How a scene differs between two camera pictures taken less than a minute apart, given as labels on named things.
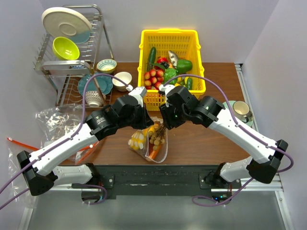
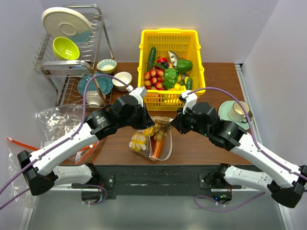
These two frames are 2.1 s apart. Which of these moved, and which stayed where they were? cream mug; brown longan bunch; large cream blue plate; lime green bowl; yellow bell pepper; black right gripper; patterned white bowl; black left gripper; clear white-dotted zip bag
Moved: brown longan bunch; black right gripper; clear white-dotted zip bag
Stayed: black left gripper; lime green bowl; patterned white bowl; yellow bell pepper; large cream blue plate; cream mug
